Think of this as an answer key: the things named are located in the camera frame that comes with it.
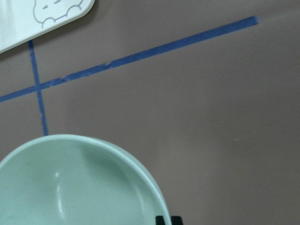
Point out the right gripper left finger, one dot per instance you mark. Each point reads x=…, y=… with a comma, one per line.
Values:
x=159, y=220

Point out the cream bear tray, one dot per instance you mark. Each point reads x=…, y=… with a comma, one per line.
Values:
x=24, y=20

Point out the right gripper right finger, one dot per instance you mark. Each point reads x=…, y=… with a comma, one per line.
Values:
x=176, y=220

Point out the green ceramic bowl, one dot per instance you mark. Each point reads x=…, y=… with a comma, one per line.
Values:
x=77, y=180

